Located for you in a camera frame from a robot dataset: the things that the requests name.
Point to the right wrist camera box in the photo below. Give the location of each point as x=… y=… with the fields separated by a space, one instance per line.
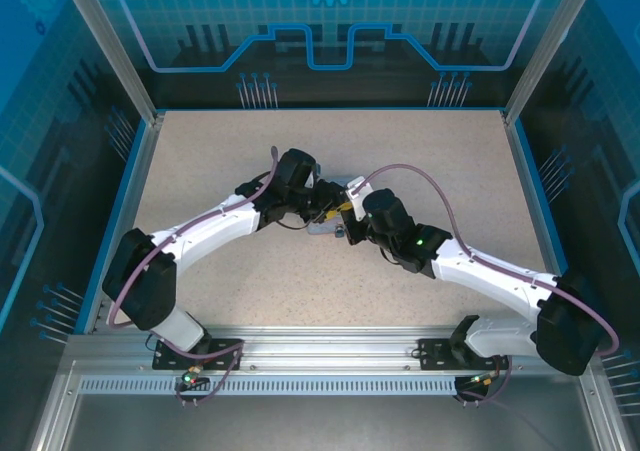
x=360 y=193

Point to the light blue cartoon tin box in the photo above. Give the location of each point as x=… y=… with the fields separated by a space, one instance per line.
x=322 y=229

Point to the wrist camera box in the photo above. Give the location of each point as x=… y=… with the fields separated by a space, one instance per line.
x=360 y=193
x=313 y=176

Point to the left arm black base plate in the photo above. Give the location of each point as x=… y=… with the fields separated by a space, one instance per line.
x=222 y=353

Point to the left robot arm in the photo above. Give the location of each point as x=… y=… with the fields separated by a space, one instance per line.
x=215 y=226

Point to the aluminium frame post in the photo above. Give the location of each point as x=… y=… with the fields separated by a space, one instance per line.
x=545 y=56
x=115 y=56

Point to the connector board with light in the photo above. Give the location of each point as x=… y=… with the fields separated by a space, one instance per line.
x=482 y=379
x=192 y=377

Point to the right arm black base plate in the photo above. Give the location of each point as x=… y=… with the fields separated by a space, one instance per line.
x=435 y=353

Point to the aluminium front rail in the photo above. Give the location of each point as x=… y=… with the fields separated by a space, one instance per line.
x=325 y=346

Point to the aluminium side rail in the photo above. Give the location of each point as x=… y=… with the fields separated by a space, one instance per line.
x=132 y=206
x=530 y=191

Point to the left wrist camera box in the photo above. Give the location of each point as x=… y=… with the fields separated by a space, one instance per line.
x=313 y=176

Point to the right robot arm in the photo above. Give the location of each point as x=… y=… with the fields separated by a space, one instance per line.
x=485 y=276

